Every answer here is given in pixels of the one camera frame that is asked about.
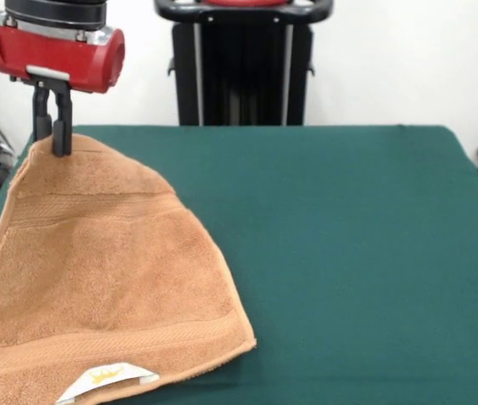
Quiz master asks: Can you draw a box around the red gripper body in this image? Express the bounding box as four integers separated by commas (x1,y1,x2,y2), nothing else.
0,8,127,95

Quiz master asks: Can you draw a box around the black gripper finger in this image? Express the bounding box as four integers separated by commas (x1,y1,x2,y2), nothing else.
30,79,54,143
51,85,74,159

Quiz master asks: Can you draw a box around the tan terry towel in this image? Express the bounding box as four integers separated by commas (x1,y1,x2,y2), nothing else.
0,132,258,405

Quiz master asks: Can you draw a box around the dark green table cloth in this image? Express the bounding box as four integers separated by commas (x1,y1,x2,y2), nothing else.
0,123,478,405

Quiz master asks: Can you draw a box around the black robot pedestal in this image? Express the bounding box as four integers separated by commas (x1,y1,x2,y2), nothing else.
153,0,334,127

